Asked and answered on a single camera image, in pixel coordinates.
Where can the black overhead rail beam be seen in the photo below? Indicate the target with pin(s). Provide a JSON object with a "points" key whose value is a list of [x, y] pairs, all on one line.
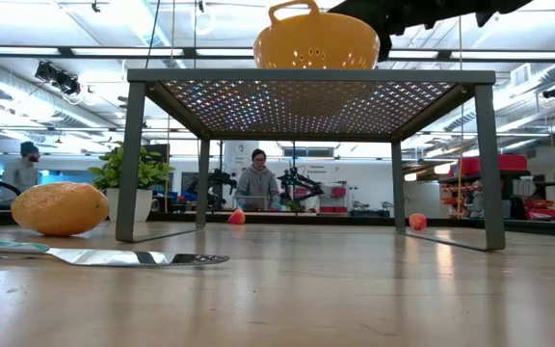
{"points": [[190, 52]]}

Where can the black ceiling-hung device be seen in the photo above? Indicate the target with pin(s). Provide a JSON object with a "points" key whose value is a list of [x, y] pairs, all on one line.
{"points": [[554, 91], [65, 83]]}

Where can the large yellow orange mango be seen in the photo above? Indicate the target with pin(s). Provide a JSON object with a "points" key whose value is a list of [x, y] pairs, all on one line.
{"points": [[60, 209]]}

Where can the black aluminium table frame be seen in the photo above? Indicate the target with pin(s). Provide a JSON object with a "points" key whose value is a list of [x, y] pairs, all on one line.
{"points": [[354, 221]]}

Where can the yellow plastic colander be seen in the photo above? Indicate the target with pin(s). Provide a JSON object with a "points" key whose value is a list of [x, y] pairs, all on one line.
{"points": [[316, 43]]}

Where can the person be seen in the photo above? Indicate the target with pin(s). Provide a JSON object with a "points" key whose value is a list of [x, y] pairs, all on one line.
{"points": [[19, 176], [257, 185]]}

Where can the background black robot arm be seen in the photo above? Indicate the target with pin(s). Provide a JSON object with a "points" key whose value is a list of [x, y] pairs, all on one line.
{"points": [[299, 182], [219, 182]]}

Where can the potted green plant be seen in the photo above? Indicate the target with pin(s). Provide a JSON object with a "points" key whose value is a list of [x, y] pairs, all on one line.
{"points": [[154, 171]]}

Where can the small orange red fruit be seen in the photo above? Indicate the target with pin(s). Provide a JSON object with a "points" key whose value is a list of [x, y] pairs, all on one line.
{"points": [[237, 218], [417, 222]]}

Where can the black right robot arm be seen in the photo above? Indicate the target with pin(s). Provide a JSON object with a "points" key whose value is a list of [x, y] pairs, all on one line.
{"points": [[451, 9]]}

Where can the red storage rack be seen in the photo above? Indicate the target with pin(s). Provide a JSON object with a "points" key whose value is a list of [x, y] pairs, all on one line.
{"points": [[489, 165]]}

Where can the grey perforated metal shelf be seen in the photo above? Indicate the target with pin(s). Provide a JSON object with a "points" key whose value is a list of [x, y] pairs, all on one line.
{"points": [[306, 76]]}

